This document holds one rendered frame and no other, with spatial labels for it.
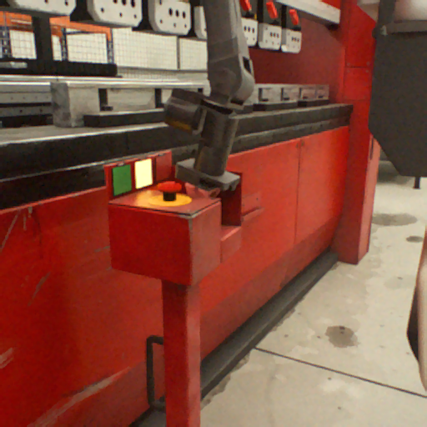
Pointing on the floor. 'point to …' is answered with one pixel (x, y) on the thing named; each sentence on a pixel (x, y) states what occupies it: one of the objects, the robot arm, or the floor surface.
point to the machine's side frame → (304, 70)
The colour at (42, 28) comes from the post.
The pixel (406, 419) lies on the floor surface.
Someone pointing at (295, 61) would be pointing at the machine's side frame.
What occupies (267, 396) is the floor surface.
